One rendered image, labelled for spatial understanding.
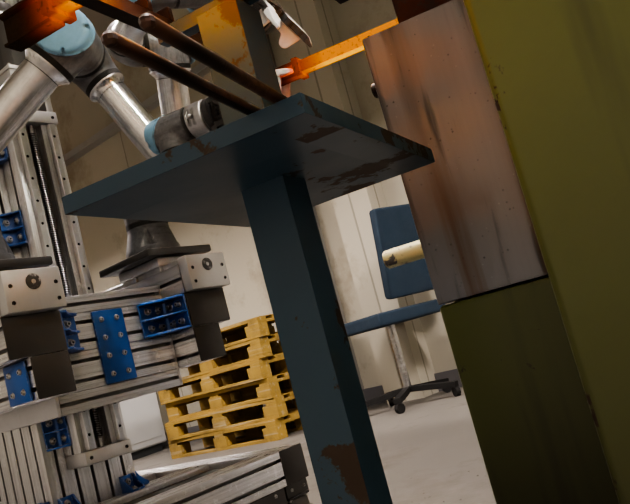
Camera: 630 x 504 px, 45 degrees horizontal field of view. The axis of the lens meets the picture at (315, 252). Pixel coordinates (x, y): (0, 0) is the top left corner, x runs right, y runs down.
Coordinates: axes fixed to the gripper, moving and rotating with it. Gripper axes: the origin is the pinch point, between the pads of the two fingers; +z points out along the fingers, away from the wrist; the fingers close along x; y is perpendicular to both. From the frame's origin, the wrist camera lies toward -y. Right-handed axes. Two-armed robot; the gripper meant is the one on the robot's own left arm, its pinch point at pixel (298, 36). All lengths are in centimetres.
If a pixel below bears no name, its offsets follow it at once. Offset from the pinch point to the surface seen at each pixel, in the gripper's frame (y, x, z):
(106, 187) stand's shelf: 12, 79, 40
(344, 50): -5.8, 6.5, 13.3
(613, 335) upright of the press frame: -13, 53, 83
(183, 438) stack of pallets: 290, -289, -26
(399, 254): 21, -29, 42
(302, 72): 3.2, 6.3, 9.7
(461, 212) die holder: -5, 27, 57
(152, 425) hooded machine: 370, -372, -74
